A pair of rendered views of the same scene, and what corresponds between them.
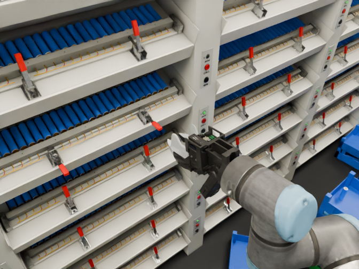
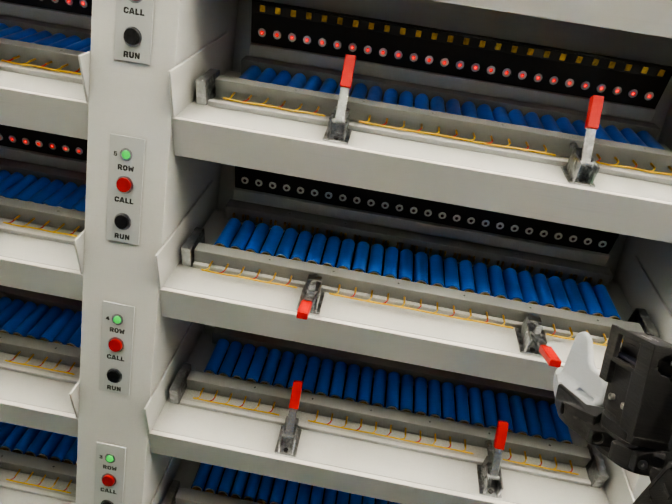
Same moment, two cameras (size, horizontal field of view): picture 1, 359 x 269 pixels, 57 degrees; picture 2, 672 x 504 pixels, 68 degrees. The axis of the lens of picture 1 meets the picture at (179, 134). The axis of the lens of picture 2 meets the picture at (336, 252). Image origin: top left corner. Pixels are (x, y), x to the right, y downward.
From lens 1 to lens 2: 0.41 m
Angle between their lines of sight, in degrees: 44
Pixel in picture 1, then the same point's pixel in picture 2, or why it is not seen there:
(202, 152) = (659, 373)
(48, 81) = (375, 138)
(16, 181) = (228, 293)
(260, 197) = not seen: outside the picture
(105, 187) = (372, 453)
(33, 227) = (206, 425)
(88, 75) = (451, 158)
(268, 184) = not seen: outside the picture
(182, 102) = not seen: hidden behind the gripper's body
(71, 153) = (344, 311)
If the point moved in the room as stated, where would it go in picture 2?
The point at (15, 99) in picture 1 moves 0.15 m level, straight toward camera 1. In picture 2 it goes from (306, 131) to (259, 130)
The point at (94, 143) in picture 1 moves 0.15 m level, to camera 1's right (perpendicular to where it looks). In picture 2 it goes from (396, 321) to (515, 378)
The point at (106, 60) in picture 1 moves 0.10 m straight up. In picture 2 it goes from (502, 158) to (525, 65)
